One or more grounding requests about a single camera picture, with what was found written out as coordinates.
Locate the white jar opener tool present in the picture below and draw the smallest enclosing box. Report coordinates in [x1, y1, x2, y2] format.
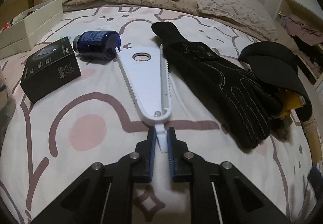
[116, 47, 172, 153]

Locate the black stitched glove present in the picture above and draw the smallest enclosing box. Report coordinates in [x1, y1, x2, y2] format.
[151, 22, 282, 150]

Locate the yellow tape dispenser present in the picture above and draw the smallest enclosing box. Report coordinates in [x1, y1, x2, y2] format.
[279, 91, 305, 119]

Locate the black product box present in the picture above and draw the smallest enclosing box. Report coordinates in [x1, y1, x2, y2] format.
[20, 37, 81, 104]

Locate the black cap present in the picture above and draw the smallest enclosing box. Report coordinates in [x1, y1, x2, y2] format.
[238, 42, 313, 122]

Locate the blue bottle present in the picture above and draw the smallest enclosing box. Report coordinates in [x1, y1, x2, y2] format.
[72, 31, 121, 61]

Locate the white shoe box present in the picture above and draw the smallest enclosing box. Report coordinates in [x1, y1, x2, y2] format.
[1, 0, 64, 59]

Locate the side shelf with clothes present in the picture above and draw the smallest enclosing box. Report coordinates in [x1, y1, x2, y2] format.
[276, 0, 322, 101]

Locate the beige quilted pillow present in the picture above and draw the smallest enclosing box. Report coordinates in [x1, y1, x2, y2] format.
[196, 0, 278, 41]

